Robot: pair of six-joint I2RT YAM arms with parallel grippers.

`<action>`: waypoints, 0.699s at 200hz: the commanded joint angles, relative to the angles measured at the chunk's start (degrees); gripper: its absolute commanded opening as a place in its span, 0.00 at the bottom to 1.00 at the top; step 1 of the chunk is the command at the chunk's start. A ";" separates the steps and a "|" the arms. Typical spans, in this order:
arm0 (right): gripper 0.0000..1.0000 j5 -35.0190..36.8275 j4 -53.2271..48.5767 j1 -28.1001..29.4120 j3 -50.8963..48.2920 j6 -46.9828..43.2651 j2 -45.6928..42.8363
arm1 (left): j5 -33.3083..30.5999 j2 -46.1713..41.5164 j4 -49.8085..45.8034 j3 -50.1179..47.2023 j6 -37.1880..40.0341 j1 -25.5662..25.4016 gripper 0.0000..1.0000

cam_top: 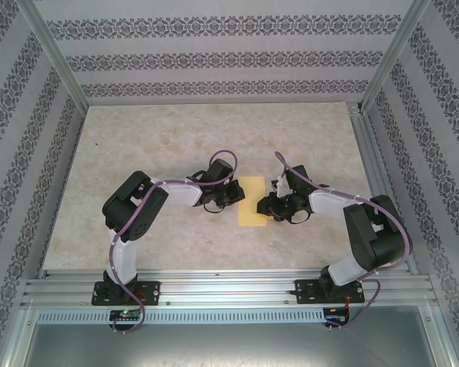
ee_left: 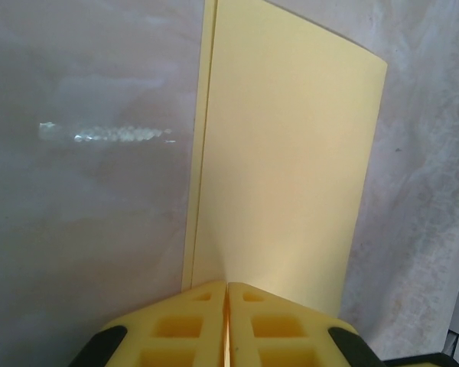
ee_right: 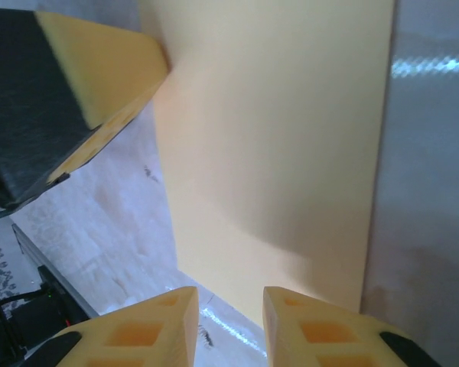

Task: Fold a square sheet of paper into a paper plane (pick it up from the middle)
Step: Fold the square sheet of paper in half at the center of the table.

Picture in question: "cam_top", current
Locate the yellow paper sheet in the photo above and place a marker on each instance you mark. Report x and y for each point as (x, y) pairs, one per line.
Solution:
(250, 206)

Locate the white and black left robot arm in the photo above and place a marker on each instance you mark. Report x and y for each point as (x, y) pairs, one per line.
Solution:
(180, 195)

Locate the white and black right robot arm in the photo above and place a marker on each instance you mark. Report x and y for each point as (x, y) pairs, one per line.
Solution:
(329, 206)

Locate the grey sheet metal panel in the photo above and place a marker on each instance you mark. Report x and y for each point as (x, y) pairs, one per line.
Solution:
(229, 346)

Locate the small controller circuit board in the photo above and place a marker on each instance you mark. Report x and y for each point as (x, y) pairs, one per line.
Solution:
(334, 311)
(126, 314)

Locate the long aluminium mounting rail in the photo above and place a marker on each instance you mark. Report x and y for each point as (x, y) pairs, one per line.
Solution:
(229, 284)

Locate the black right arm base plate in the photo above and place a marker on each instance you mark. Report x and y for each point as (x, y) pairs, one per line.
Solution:
(304, 292)

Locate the aluminium side frame rail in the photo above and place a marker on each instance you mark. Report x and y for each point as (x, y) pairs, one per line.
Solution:
(367, 153)

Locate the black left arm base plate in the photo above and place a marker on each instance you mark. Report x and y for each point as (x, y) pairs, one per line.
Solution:
(153, 286)

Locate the aluminium frame post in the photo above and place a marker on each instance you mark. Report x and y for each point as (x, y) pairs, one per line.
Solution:
(17, 336)
(53, 53)
(443, 336)
(396, 53)

